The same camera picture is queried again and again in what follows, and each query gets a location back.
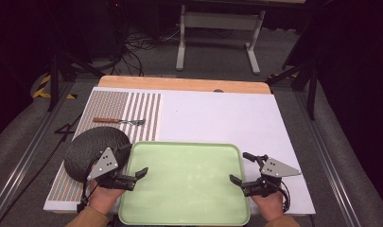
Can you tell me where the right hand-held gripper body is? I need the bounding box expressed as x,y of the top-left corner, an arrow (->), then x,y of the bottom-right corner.
242,153 -> 303,199

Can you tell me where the aluminium floor rail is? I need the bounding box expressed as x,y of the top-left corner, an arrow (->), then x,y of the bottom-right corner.
292,90 -> 364,227
0,80 -> 78,223

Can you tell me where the black textured round plate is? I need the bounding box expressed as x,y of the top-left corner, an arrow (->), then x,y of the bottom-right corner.
63,126 -> 133,183

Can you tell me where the white table board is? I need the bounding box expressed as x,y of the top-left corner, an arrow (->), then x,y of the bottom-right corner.
43,86 -> 317,216

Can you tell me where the person's left hand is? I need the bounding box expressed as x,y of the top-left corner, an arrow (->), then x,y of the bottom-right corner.
88,183 -> 127,216

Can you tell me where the person's right hand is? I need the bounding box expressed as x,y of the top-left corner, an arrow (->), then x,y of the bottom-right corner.
250,189 -> 286,222

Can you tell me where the white metal table frame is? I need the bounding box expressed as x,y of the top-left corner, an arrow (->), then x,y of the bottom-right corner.
175,4 -> 267,76

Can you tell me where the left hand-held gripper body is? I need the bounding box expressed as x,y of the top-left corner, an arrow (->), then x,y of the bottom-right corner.
86,147 -> 139,192

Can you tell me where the bundle of black floor cables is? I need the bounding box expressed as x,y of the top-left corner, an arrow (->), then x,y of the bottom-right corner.
107,26 -> 182,78

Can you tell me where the yellow black hazard tape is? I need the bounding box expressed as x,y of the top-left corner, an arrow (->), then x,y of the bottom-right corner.
31,73 -> 78,100

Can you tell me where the wooden-handled metal fork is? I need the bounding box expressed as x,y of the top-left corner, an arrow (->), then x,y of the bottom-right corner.
92,117 -> 147,126

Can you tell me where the wooden table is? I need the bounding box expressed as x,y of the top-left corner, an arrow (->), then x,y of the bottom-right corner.
96,75 -> 272,96

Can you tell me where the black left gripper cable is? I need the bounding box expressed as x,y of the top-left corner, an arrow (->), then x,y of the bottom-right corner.
76,156 -> 100,214

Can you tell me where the striped woven placemat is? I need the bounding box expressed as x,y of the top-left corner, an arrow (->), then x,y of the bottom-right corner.
47,90 -> 163,203

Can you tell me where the black metal stand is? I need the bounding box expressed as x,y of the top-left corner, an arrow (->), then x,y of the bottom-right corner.
46,51 -> 106,114
266,60 -> 320,121

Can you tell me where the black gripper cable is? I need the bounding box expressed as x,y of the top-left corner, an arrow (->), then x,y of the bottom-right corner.
76,156 -> 100,214
275,178 -> 291,213

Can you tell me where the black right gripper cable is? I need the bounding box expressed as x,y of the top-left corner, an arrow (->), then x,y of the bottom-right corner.
275,178 -> 291,213

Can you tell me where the green plastic tray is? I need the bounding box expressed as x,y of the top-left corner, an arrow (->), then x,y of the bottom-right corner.
117,141 -> 252,227

